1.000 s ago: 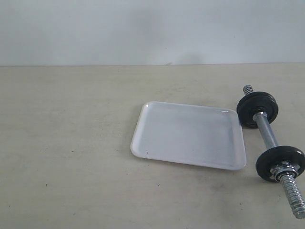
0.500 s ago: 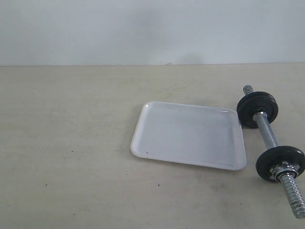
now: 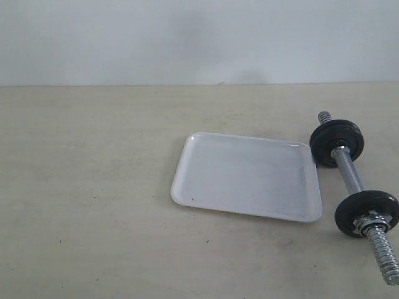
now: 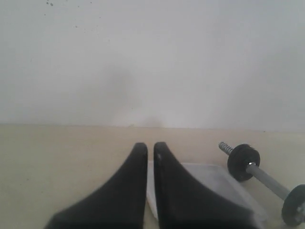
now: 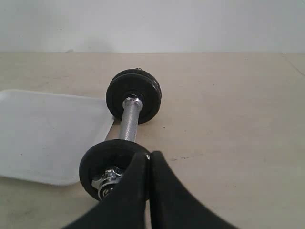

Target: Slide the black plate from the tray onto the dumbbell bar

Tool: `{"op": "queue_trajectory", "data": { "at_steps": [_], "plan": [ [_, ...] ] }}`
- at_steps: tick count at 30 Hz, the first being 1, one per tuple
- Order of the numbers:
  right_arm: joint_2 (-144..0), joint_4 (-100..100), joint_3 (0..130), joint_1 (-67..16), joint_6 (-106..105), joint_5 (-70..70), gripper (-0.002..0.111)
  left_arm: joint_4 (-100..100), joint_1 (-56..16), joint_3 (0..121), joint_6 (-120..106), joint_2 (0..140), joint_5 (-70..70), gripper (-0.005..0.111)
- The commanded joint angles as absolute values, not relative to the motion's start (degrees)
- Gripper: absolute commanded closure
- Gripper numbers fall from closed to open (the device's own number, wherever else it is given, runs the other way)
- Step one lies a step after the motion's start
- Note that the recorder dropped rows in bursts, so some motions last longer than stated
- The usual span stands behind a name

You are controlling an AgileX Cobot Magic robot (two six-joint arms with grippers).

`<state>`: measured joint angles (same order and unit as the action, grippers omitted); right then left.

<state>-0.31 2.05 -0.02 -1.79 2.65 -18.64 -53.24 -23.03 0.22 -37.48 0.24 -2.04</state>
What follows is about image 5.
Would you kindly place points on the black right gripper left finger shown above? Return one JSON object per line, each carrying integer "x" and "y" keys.
{"x": 124, "y": 207}

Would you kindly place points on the white rectangular plastic tray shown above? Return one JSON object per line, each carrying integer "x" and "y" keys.
{"x": 43, "y": 136}

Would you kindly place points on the chrome star collar nut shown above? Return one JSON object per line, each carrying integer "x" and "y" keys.
{"x": 108, "y": 179}

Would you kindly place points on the chrome threaded dumbbell bar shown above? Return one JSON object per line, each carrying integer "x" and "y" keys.
{"x": 132, "y": 106}

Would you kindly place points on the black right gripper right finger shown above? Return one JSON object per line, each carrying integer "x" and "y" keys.
{"x": 172, "y": 206}

